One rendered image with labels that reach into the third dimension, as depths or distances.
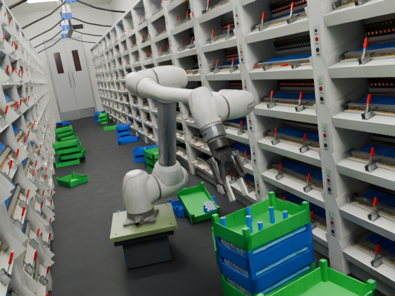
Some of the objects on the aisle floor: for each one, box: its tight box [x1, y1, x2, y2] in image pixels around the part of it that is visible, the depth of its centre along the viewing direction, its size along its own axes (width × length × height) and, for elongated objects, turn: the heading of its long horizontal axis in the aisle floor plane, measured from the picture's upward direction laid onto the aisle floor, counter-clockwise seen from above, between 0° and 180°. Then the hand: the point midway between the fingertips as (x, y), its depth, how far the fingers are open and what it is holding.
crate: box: [177, 181, 220, 224], centre depth 272 cm, size 30×20×8 cm
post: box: [307, 0, 373, 275], centre depth 165 cm, size 20×9×180 cm, turn 144°
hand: (236, 190), depth 144 cm, fingers open, 5 cm apart
